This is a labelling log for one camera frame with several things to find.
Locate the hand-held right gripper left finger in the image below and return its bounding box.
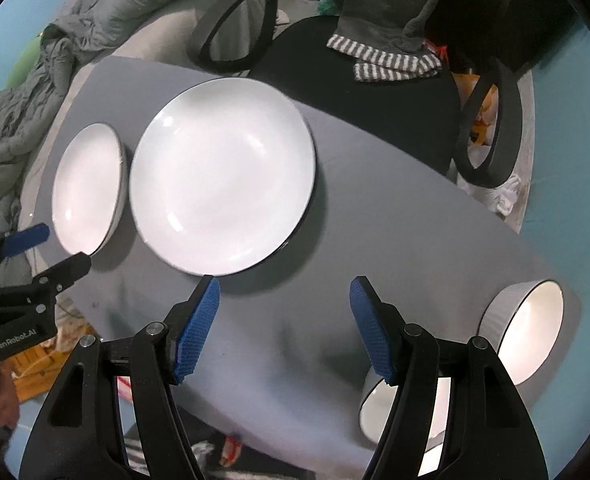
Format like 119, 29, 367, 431
25, 275, 222, 480

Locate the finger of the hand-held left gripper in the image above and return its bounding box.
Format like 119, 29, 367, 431
0, 224, 51, 287
25, 251, 92, 306

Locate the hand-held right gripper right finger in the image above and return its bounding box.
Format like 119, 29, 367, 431
349, 276, 548, 480

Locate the small white plate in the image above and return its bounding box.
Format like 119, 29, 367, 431
51, 123, 125, 256

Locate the white ribbed bowl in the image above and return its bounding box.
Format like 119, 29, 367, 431
357, 367, 456, 476
476, 279, 566, 386

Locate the large white plate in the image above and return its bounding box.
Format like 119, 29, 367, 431
128, 78, 317, 277

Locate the orange wooden crate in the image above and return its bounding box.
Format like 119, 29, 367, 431
10, 324, 97, 402

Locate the grey puffer jacket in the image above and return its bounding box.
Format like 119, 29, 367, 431
0, 0, 211, 241

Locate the green cushion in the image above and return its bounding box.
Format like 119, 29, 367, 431
19, 35, 46, 82

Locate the white crumpled cloth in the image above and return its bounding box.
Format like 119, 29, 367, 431
490, 175, 524, 217

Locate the black office chair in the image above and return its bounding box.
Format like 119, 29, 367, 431
252, 0, 583, 176

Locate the black chair armrest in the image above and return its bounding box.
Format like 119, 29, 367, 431
457, 57, 518, 188
187, 0, 278, 75

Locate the orange plastic bag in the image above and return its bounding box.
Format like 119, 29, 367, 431
452, 72, 500, 147

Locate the grey garment with striped cuffs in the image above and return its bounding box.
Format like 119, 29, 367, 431
320, 0, 456, 82

